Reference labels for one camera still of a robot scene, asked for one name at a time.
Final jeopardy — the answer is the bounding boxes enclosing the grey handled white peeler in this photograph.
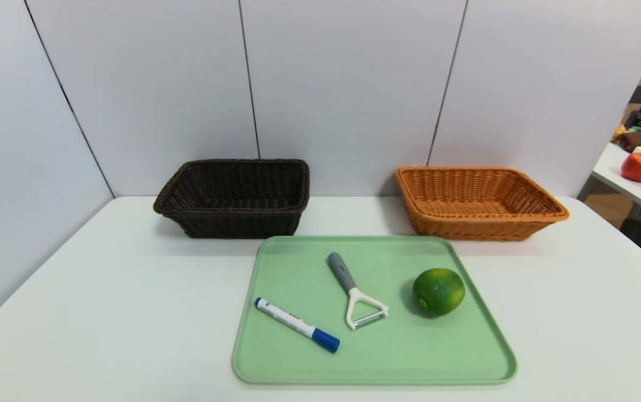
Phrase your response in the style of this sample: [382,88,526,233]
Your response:
[327,252,390,331]

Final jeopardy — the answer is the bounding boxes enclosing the green citrus fruit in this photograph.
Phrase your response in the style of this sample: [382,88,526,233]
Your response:
[413,268,466,318]

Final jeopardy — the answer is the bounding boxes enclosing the dark brown wicker basket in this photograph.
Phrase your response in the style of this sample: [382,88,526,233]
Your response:
[153,159,310,239]

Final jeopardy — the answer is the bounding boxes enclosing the orange wicker basket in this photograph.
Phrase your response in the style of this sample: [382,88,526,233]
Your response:
[396,166,570,242]

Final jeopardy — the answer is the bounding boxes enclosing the light green plastic tray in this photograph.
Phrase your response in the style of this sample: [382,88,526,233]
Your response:
[232,235,518,386]

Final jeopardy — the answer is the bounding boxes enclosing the red apple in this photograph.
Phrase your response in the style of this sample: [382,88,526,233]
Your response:
[620,152,641,183]

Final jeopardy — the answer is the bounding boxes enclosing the brown cloth bundle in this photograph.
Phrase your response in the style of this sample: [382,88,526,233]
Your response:
[614,128,641,152]

